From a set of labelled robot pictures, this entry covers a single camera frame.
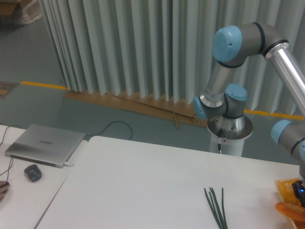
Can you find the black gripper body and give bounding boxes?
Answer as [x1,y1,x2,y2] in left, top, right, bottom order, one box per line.
[292,180,305,207]

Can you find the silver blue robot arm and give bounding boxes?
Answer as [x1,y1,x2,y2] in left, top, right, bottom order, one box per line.
[193,22,305,141]

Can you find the person's hand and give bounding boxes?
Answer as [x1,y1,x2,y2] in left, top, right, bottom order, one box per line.
[0,181,10,200]

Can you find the yellow woven basket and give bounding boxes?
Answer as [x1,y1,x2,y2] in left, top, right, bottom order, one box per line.
[275,178,301,206]

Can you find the green chive stalks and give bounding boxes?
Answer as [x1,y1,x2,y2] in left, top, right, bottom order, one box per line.
[203,187,228,229]

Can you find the brown cardboard sheet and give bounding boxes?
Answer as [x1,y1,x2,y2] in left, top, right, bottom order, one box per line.
[65,91,207,128]

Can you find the grey folding partition screen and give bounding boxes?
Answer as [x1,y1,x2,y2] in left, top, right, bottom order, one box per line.
[40,0,305,114]

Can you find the silver Huawei laptop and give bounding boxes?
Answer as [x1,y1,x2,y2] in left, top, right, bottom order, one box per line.
[5,124,85,168]

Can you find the black computer mouse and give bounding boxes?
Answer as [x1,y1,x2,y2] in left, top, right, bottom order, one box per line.
[24,164,42,182]

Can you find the floor warning sticker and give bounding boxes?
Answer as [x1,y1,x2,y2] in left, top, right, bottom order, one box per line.
[0,81,19,98]

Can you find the wrapped cardboard boxes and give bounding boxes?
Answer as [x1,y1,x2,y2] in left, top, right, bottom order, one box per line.
[0,0,42,25]

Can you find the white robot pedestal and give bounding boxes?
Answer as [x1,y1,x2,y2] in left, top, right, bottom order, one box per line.
[207,115,253,157]

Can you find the black floor cable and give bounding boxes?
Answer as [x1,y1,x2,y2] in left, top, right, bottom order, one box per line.
[84,121,133,140]

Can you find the white usb cable plug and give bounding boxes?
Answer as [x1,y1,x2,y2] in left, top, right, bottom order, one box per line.
[63,162,74,167]

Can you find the black cable on desk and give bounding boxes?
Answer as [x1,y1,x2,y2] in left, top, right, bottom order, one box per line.
[0,125,22,183]

